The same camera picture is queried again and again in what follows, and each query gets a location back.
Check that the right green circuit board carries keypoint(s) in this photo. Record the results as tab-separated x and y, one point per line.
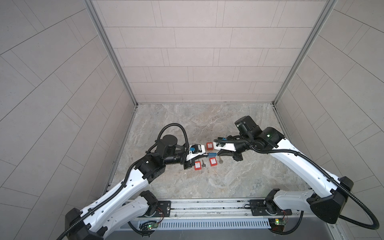
277	225

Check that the white slotted cable duct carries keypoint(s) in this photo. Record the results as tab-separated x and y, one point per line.
210	224

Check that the left green circuit board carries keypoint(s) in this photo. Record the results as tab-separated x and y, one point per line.
149	226

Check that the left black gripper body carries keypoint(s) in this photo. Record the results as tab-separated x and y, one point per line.
186	165

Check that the green circuit board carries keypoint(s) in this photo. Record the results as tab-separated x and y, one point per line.
277	225
149	226

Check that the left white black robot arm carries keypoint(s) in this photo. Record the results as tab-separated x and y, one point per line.
128	199

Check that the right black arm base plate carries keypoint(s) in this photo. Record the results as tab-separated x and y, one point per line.
263	207

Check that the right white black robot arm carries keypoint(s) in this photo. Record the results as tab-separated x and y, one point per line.
328	193

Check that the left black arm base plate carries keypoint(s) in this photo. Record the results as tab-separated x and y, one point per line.
162	209

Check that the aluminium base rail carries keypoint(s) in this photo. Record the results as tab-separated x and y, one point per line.
228	207

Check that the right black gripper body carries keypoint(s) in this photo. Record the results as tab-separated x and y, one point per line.
236	155

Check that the red padlock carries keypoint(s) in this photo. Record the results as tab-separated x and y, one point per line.
210	146
198	165
213	162

